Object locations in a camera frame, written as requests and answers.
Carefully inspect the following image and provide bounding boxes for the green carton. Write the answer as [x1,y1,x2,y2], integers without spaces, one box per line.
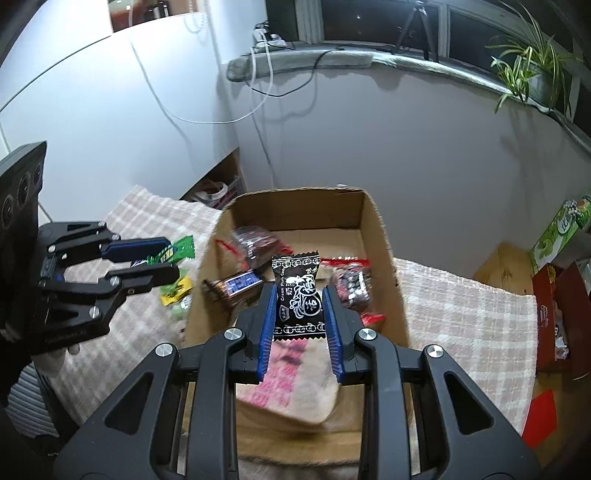
[530,194,591,273]

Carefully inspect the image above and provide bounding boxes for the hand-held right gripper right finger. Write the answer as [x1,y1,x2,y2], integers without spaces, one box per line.
[322,285,541,480]

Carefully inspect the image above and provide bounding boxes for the white power strip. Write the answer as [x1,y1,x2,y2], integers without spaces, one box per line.
[252,25,287,49]

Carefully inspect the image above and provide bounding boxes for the brown chocolate bar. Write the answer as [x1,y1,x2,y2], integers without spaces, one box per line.
[203,271,265,308]

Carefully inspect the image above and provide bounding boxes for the beige plaid blanket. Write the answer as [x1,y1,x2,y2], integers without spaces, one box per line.
[39,185,539,480]

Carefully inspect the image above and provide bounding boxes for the white cable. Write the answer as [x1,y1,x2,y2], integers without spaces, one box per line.
[129,0,273,124]

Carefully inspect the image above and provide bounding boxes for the potted spider plant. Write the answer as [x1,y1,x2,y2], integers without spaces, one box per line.
[485,0,585,121]

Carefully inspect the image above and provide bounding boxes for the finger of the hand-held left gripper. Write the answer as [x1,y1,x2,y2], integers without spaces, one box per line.
[42,220,174,274]
[31,264,181,355]

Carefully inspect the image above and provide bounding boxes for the dark green snack packet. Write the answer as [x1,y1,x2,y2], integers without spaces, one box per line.
[131,235,197,268]

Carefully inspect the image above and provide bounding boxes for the brown cardboard box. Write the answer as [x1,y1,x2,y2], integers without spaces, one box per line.
[178,185,411,455]

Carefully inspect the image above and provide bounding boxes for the person's left hand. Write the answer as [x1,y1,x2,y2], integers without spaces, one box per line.
[31,343,83,377]

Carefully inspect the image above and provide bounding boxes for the black cable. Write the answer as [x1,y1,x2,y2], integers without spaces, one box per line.
[245,46,384,97]

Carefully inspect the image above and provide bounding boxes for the black tripod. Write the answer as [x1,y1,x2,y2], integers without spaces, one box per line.
[392,0,439,61]

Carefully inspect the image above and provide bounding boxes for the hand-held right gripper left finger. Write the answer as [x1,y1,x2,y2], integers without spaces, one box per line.
[55,282,278,480]

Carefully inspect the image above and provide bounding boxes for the white ribbed panel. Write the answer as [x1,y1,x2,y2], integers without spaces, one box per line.
[7,364,61,437]

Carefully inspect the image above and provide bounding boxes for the yellow-green snack packet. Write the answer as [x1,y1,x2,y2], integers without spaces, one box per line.
[159,274,194,306]

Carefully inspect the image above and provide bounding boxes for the red envelope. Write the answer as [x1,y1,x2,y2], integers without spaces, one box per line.
[522,390,559,450]

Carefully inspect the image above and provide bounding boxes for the wooden wardrobe niche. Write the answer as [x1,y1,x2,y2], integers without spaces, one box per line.
[108,0,206,33]

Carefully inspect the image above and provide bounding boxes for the dark red box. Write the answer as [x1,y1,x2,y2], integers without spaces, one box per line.
[531,261,591,381]

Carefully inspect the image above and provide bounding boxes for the black candy packet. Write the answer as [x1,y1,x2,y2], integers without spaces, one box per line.
[270,249,326,340]

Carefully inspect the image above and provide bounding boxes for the clear packet of dark snacks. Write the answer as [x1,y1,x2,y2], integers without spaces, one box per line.
[318,256,386,330]
[216,225,296,271]

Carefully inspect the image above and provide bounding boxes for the window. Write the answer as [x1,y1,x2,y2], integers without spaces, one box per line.
[265,0,591,153]

